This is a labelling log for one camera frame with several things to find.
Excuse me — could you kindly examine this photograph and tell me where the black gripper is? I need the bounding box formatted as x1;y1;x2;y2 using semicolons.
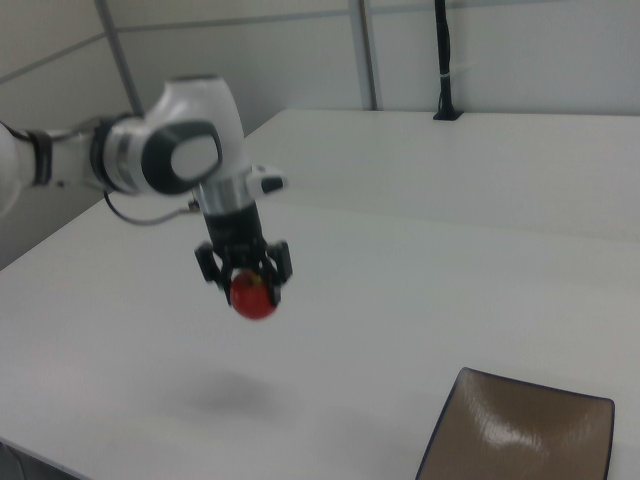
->
193;203;295;307

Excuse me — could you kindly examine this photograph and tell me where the red apple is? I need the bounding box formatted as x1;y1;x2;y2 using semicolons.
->
229;268;280;322

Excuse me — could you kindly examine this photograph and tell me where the brown square ceramic plate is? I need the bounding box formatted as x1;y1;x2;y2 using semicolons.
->
414;366;616;480

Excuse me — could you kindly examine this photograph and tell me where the black pole with base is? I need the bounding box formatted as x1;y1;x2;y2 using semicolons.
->
432;0;464;122

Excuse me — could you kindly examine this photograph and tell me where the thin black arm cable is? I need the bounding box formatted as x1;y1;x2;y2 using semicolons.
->
102;191;202;226

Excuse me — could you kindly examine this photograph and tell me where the grey metal partition post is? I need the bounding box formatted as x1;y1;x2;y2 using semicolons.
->
356;0;378;112
93;0;147;117

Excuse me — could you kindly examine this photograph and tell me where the white cable tie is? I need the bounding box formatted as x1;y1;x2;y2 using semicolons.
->
438;61;474;80

